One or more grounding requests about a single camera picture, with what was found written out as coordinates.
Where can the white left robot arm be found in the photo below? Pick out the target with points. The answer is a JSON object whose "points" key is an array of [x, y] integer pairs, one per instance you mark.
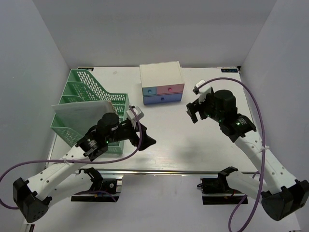
{"points": [[67, 176]]}

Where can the purple-blue wide drawer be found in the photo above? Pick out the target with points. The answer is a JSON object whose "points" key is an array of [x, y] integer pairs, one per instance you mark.
{"points": [[176, 97]]}

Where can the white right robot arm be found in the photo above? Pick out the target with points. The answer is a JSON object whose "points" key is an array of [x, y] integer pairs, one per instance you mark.
{"points": [[281, 192]]}

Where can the pink drawer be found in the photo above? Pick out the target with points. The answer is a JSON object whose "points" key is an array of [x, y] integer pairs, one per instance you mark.
{"points": [[169, 89]]}

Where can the light blue drawer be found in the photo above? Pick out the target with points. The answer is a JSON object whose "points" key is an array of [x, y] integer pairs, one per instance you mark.
{"points": [[149, 91]]}

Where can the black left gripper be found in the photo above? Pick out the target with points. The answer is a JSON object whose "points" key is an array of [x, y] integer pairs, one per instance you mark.
{"points": [[135, 140]]}

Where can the aluminium table edge rail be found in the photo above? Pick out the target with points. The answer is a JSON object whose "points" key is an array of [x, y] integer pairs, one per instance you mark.
{"points": [[124, 171]]}

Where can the cream drawer cabinet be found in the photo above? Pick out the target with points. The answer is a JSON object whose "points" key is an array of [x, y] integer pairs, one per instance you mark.
{"points": [[161, 74]]}

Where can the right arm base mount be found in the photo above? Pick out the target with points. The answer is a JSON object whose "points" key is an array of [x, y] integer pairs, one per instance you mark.
{"points": [[215, 190]]}

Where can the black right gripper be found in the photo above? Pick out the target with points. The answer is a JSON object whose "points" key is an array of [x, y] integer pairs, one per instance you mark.
{"points": [[195, 106]]}

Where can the green file organizer rack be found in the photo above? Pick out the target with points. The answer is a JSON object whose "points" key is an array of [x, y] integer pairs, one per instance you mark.
{"points": [[82, 86]]}

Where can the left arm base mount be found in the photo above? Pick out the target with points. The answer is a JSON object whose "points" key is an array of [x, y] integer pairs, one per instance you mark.
{"points": [[105, 188]]}

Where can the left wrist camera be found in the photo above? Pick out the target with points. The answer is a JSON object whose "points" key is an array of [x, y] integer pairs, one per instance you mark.
{"points": [[134, 114]]}

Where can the clear document folder with papers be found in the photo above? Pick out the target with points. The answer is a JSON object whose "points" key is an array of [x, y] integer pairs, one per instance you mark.
{"points": [[80, 116]]}

